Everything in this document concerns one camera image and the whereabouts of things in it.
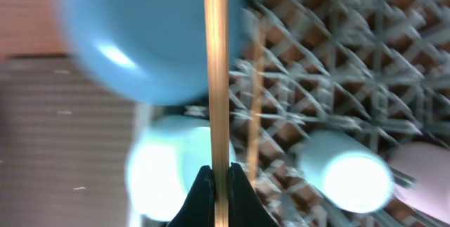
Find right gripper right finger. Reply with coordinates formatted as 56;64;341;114
228;162;278;227

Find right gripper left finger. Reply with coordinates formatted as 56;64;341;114
167;166;215;227

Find light blue bowl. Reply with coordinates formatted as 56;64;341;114
124;115;237;223

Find light blue cup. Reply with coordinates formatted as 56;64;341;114
296;130;394;214

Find large blue plate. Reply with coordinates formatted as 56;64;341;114
58;0;247;107

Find pink cup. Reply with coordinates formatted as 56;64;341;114
389;142;449;223

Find wooden chopstick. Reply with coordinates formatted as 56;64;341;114
204;0;229;227

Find grey dishwasher rack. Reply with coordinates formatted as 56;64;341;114
230;0;449;226

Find brown serving tray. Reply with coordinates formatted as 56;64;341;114
1;58;134;227

